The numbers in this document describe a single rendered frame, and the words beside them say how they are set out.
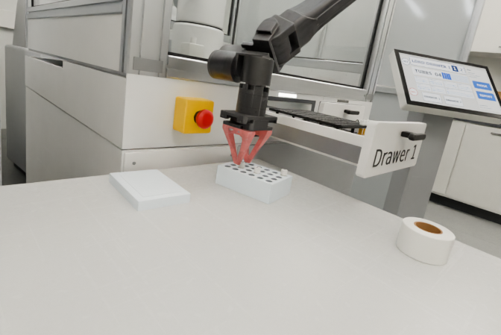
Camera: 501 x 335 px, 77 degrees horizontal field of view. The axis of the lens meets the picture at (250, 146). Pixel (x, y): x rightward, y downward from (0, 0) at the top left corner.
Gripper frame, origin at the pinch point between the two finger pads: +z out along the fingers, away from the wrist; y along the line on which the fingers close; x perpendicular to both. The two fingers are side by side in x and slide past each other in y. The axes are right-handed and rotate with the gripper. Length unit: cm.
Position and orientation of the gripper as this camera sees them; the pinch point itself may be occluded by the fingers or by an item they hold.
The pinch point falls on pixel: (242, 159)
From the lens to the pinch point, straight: 62.1
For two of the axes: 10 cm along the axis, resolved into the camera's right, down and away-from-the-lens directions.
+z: -1.6, 9.6, 2.1
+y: -6.2, 0.7, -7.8
